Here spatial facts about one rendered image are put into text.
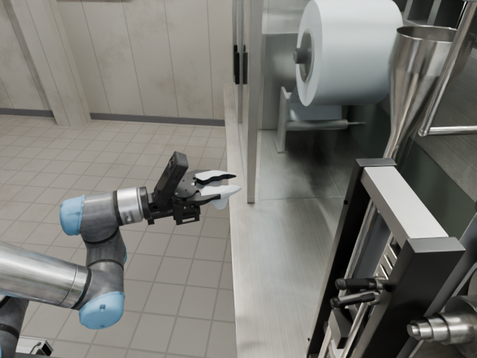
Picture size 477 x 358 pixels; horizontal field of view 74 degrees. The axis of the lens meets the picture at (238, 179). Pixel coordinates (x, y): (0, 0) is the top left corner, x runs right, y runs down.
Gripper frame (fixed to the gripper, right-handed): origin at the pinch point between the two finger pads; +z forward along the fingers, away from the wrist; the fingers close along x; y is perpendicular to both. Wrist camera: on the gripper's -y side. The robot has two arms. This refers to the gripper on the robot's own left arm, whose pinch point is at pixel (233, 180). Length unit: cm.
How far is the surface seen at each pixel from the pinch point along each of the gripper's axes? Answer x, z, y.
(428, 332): 42.8, 8.9, -12.9
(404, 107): 3.6, 36.3, -15.0
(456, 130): 17.6, 34.3, -18.3
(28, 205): -163, -119, 138
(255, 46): -30.1, 14.5, -18.0
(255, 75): -29.5, 14.7, -10.3
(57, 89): -301, -103, 105
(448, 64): 15.2, 28.6, -29.1
